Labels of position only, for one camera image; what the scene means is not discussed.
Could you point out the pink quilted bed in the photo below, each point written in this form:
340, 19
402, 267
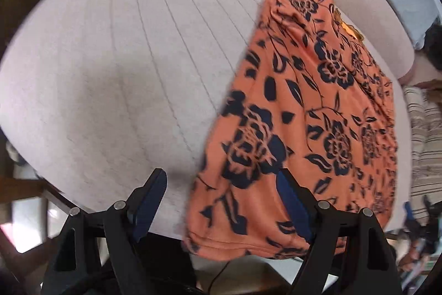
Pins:
121, 56

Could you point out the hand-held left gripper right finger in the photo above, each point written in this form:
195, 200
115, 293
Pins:
291, 201

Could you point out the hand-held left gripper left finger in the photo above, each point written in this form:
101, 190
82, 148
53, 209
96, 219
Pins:
149, 201

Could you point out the striped floral blanket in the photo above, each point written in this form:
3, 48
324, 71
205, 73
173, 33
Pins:
423, 143

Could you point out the pink padded headboard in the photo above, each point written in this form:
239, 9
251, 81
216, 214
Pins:
373, 22

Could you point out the orange floral garment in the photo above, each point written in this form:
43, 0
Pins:
293, 101

